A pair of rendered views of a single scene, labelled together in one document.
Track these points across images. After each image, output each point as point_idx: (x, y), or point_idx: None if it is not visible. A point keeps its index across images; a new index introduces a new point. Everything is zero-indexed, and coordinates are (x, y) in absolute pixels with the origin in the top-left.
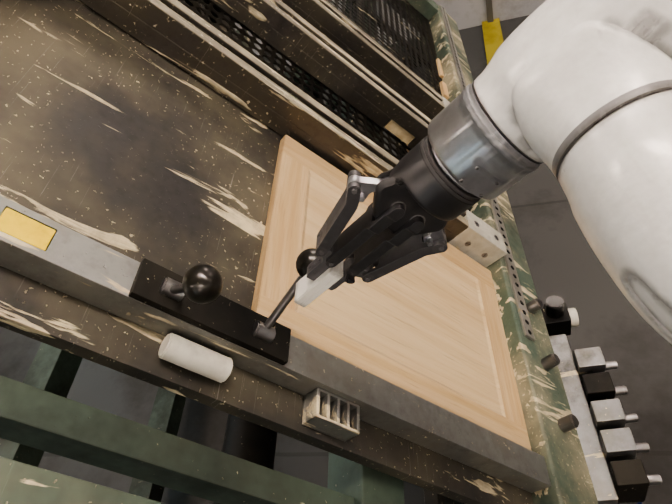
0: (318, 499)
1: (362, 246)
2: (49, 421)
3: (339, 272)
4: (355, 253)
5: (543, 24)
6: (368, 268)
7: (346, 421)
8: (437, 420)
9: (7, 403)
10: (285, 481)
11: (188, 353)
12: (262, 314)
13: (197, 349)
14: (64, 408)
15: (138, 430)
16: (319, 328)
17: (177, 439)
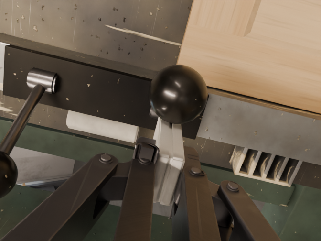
0: (253, 188)
1: (182, 214)
2: (29, 144)
3: (161, 202)
4: (180, 201)
5: None
6: (219, 217)
7: (276, 175)
8: None
9: (0, 135)
10: (222, 176)
11: (87, 129)
12: (187, 56)
13: (95, 125)
14: (37, 135)
15: (92, 146)
16: (281, 56)
17: (124, 150)
